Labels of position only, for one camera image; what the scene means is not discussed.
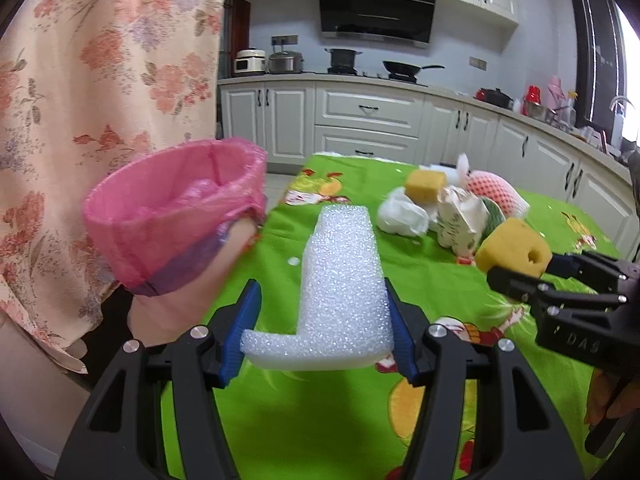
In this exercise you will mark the chrome sink faucet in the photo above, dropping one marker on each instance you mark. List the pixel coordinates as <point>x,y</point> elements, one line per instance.
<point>625,131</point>

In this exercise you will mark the pink thermos bottle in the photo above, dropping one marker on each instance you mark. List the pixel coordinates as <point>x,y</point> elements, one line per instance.
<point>555,97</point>

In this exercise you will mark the black red casserole pot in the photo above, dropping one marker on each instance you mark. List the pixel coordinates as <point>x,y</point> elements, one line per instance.
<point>494,97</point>

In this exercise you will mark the operator right hand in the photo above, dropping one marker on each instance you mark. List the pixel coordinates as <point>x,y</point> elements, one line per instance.
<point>603,403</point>

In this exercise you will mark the red kettle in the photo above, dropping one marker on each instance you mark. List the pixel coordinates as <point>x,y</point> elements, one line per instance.
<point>532,97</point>

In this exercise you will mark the yellow sponge with hole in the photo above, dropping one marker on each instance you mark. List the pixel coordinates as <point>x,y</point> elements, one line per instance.
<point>514,246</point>

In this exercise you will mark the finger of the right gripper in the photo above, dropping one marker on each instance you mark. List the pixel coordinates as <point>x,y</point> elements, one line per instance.
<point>608,294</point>
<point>592,265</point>

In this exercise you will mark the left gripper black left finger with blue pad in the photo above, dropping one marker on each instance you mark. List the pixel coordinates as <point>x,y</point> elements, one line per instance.
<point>119,433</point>

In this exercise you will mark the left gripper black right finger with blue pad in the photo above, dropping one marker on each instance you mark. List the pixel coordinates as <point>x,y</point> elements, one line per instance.
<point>485,411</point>

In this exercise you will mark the silver pressure cooker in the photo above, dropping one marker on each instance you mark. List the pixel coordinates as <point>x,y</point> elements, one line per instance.
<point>286,62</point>

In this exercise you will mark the white lower kitchen cabinets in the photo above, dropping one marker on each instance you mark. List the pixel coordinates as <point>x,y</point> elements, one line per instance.
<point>295,116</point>

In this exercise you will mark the pink lined trash bin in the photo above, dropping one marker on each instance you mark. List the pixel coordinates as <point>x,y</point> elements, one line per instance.
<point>171,226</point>

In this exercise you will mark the black range hood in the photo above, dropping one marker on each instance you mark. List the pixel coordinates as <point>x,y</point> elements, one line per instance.
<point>401,20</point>

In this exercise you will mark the pink foam fruit net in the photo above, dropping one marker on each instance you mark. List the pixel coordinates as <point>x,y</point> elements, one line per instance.
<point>505,196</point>

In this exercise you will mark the white paper towel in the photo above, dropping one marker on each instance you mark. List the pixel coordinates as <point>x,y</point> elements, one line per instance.
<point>400,215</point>

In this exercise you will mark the white rice cooker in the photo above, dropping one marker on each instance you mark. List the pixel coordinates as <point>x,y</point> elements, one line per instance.
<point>249,62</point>

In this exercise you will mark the white foam packing piece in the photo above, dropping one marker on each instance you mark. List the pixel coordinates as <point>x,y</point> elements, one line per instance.
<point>343,314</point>

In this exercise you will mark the yellow rectangular sponge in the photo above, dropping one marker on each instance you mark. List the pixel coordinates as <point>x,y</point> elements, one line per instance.
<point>423,186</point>

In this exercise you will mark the steel mixing bowl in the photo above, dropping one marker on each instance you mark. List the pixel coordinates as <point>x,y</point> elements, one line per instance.
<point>539,112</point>

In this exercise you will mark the floral pink curtain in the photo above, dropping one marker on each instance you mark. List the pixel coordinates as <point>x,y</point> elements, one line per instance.
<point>86,87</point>

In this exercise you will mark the black frying pan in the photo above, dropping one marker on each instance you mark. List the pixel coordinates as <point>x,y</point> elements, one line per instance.
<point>407,72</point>

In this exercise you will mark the black stock pot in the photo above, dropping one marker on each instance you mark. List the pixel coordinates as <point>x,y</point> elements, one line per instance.
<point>342,61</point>

